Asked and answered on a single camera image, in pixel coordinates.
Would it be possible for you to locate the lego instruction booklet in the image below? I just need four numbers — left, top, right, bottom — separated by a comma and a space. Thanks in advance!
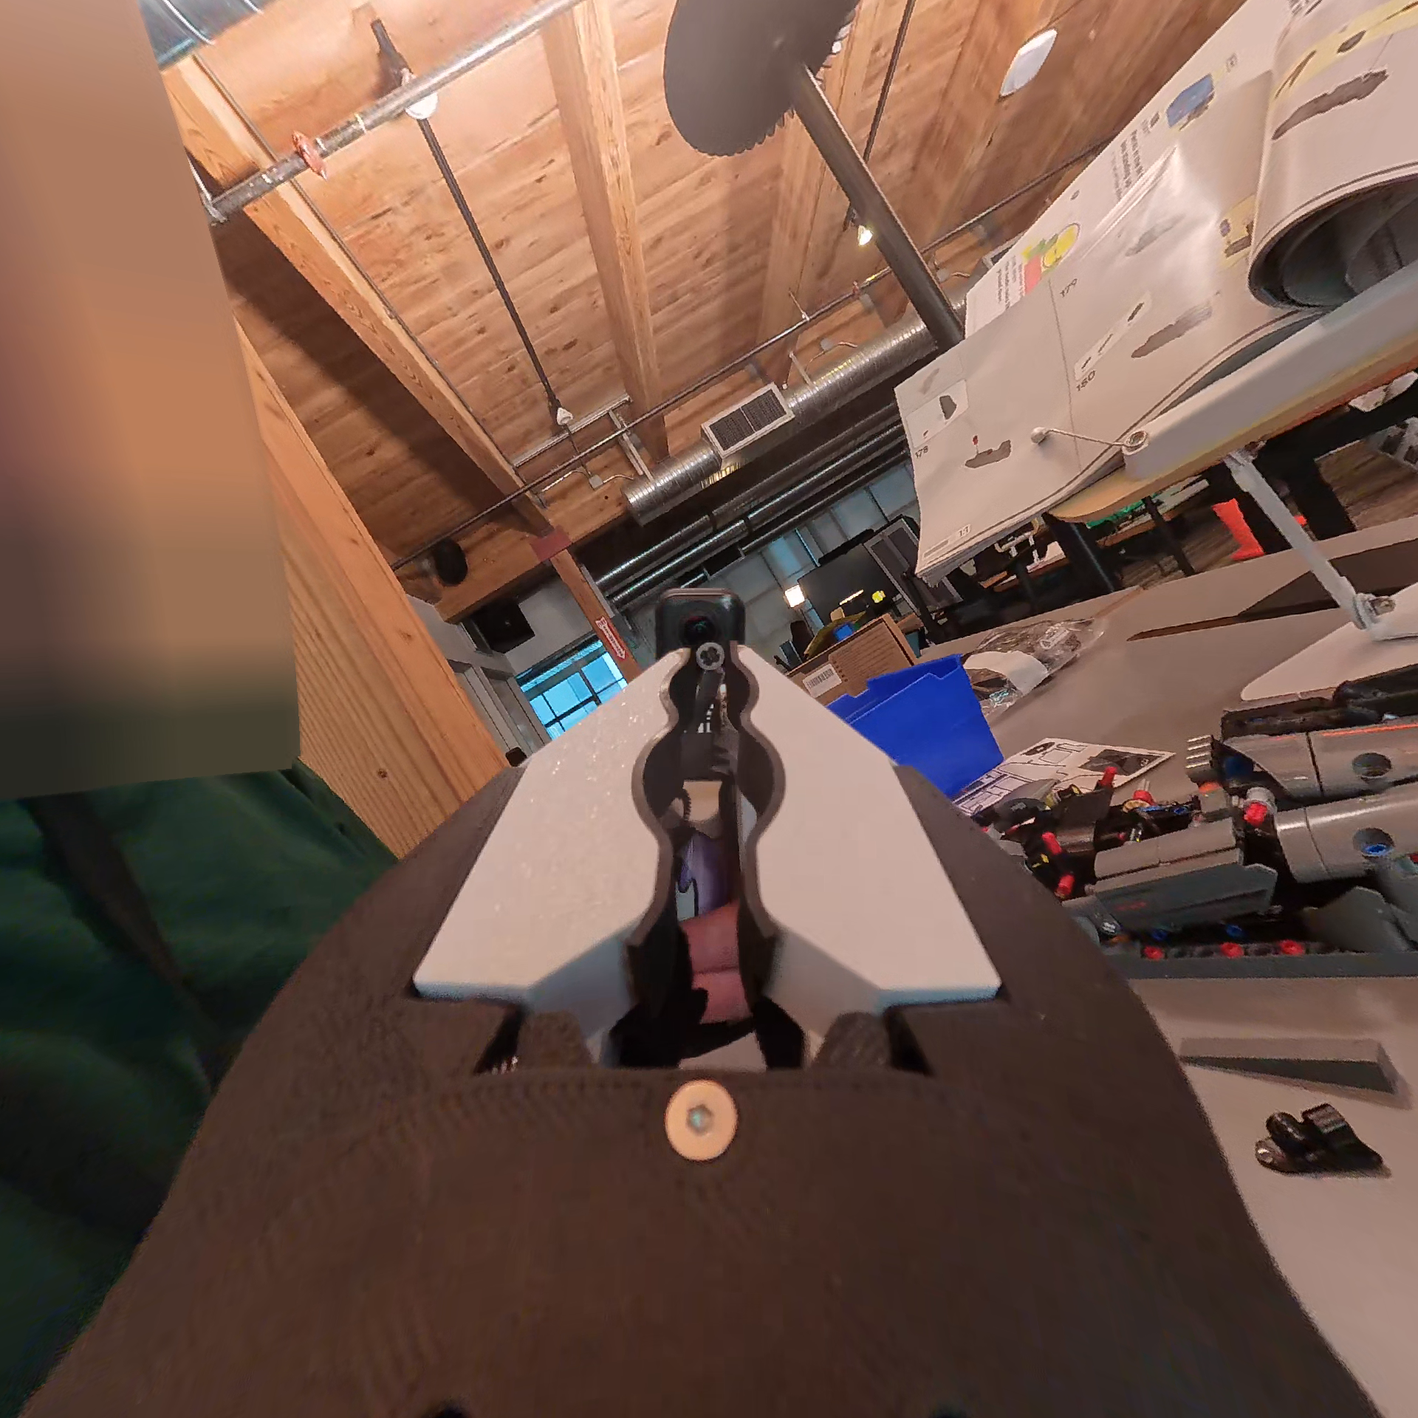
895, 0, 1418, 582

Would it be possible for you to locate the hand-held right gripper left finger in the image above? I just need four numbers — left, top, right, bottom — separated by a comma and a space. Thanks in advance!
414, 645, 711, 1070

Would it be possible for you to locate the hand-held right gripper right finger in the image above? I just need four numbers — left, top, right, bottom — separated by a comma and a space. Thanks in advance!
723, 645, 1005, 1070

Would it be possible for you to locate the person's left hand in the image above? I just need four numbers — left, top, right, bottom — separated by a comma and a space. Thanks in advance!
679, 903, 755, 1026

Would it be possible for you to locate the silver ventilation duct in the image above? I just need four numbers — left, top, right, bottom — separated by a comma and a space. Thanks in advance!
593, 299, 968, 613

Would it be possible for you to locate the white book stand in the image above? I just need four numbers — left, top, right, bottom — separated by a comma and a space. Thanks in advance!
1052, 265, 1418, 704

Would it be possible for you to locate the grey steel column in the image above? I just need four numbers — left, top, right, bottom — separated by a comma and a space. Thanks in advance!
662, 0, 969, 348

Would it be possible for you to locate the lego sticker sheet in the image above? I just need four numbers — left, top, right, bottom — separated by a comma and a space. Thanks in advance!
952, 736, 1177, 822

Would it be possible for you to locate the blue plastic storage bin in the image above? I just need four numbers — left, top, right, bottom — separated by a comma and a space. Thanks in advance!
829, 653, 1005, 802

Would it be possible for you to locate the brown cardboard box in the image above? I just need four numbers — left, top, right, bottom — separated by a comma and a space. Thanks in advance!
792, 614, 922, 702

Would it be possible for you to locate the lego car model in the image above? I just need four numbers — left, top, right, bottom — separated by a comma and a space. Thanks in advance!
974, 675, 1418, 981

